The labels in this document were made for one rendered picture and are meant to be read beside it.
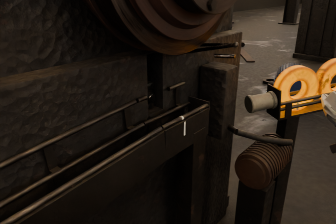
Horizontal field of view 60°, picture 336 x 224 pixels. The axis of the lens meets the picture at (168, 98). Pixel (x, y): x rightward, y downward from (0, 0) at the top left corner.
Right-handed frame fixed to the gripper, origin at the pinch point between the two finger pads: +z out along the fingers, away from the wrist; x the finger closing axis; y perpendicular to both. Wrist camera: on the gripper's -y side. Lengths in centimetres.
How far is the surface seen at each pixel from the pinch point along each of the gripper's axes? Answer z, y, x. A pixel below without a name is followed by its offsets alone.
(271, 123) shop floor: 89, -105, -67
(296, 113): 7.2, -12.1, 0.2
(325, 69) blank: 13.1, 1.1, -9.6
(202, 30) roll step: 6.6, 20.2, 39.2
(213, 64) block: 18.3, 2.6, 28.8
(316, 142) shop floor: 57, -94, -81
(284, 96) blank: 10.2, -6.6, 4.8
